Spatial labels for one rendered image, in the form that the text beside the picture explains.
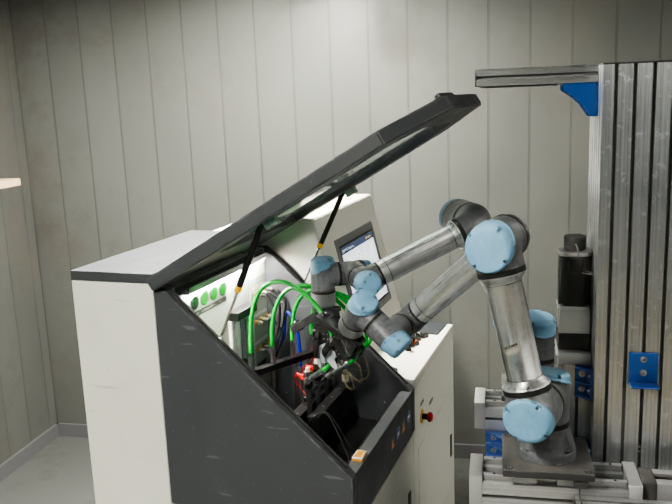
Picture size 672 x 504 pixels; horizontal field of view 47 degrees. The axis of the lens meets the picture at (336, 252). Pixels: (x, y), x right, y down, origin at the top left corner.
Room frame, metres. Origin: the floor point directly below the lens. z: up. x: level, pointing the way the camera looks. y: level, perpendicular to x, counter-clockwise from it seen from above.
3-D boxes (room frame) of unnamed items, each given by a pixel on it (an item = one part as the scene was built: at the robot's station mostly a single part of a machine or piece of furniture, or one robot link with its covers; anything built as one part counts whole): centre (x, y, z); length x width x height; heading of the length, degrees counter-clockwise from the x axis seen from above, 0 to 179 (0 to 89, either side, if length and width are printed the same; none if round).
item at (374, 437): (2.27, -0.12, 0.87); 0.62 x 0.04 x 0.16; 160
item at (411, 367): (2.96, -0.28, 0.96); 0.70 x 0.22 x 0.03; 160
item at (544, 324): (2.37, -0.63, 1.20); 0.13 x 0.12 x 0.14; 14
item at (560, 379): (1.87, -0.52, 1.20); 0.13 x 0.12 x 0.14; 151
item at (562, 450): (1.88, -0.53, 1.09); 0.15 x 0.15 x 0.10
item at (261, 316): (2.67, 0.27, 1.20); 0.13 x 0.03 x 0.31; 160
